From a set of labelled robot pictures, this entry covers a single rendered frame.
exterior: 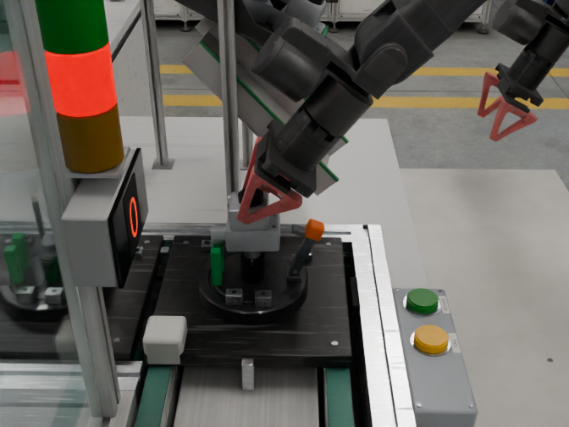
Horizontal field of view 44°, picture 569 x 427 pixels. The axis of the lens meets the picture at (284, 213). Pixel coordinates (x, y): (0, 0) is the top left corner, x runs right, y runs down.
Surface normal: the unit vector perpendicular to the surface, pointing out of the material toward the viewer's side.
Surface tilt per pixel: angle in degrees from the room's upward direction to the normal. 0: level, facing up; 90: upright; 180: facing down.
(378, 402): 0
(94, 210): 0
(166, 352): 90
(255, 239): 90
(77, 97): 90
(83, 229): 90
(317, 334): 0
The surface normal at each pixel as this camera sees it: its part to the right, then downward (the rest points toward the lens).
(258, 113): -0.19, 0.53
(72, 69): 0.08, 0.54
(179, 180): 0.00, -0.84
